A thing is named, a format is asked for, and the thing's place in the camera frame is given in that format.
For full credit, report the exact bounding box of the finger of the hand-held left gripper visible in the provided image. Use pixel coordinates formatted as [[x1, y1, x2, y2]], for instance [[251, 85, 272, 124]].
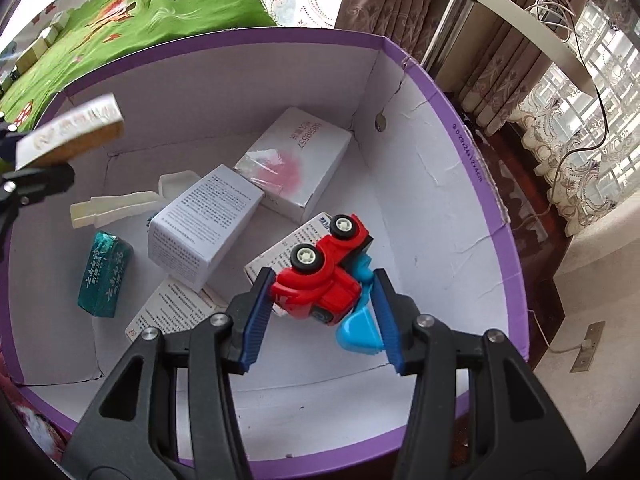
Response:
[[0, 161, 76, 261], [0, 116, 21, 163]]

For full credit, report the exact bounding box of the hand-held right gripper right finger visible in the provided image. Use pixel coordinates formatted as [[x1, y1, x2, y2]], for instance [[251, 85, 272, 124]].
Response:
[[372, 267, 587, 480]]

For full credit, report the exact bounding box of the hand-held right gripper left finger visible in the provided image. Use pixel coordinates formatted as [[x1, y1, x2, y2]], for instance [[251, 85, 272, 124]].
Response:
[[60, 266, 277, 480]]

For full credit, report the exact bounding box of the white and gold box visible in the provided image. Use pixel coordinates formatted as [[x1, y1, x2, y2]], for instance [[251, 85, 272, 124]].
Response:
[[15, 92, 125, 171]]

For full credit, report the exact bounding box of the red and blue toy car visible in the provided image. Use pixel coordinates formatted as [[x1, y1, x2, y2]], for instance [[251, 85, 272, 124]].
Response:
[[270, 212, 386, 358]]

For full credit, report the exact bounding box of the teal patterned box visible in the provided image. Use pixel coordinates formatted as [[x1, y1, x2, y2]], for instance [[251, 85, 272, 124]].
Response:
[[77, 230, 135, 318]]

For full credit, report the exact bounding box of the round purple cardboard box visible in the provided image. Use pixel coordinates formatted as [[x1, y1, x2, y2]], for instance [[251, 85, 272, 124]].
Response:
[[0, 29, 531, 480]]

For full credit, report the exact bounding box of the white box pink mark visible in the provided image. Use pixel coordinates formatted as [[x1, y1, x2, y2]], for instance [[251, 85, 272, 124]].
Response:
[[234, 106, 353, 223]]

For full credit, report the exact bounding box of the white box black text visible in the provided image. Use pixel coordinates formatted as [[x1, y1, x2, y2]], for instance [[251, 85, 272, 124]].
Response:
[[243, 211, 346, 318], [125, 277, 231, 343]]

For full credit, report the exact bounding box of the cream plastic insert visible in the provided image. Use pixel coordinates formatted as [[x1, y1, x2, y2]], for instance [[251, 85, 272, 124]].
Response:
[[70, 189, 163, 231], [159, 170, 201, 206]]

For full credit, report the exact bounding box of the white box grey text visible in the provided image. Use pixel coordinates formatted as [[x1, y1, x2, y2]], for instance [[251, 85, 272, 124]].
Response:
[[147, 164, 265, 292]]

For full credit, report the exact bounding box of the small cream box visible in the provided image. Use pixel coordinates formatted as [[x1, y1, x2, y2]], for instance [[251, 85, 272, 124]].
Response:
[[27, 30, 58, 61]]

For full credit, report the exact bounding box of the green cartoon printed blanket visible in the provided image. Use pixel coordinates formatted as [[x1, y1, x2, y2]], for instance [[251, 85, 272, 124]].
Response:
[[0, 0, 278, 131]]

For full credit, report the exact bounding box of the metal floor plate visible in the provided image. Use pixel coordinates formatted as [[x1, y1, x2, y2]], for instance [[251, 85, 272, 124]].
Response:
[[570, 321, 606, 373]]

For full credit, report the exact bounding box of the red patterned cloth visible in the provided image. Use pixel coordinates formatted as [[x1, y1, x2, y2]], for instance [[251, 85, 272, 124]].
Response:
[[0, 340, 66, 461]]

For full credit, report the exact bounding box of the beige embroidered lace curtain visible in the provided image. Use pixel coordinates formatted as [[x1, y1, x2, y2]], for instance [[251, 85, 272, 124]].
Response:
[[460, 0, 640, 236]]

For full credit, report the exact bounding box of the chrome table leg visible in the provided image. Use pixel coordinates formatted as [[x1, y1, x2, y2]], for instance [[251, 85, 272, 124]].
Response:
[[425, 0, 476, 91]]

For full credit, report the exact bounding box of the brown patterned curtain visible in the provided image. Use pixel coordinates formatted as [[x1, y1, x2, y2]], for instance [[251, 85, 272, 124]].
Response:
[[335, 0, 496, 126]]

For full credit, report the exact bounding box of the white desk board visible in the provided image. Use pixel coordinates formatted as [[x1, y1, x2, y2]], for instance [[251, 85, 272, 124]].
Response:
[[395, 0, 598, 98]]

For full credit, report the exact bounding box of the white floor cable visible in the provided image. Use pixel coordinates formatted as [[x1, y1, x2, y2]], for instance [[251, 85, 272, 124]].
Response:
[[527, 310, 593, 353]]

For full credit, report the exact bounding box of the black cable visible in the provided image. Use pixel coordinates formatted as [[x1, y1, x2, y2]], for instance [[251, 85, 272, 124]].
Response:
[[510, 30, 608, 231]]

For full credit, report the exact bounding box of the white charger with cable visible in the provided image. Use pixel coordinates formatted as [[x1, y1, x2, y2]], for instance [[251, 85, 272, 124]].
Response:
[[525, 0, 581, 36]]

